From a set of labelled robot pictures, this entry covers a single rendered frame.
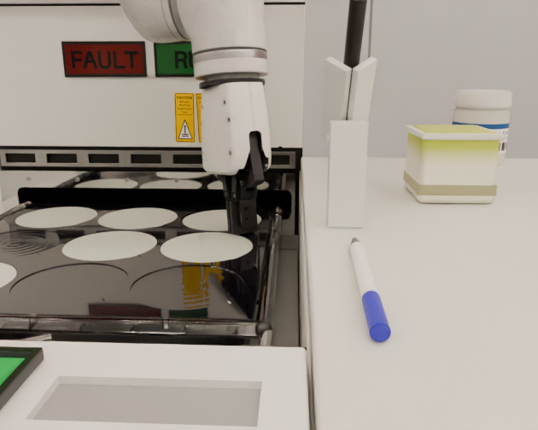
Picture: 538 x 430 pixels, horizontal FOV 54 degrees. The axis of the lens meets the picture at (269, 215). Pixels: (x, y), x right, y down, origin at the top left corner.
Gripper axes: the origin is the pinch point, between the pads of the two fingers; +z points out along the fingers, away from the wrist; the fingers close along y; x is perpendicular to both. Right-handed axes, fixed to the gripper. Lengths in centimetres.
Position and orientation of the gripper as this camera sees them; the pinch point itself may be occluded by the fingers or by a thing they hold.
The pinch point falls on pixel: (242, 216)
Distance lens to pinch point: 62.5
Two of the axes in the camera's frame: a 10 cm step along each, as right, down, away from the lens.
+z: 0.7, 9.9, 1.5
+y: 4.6, 1.0, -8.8
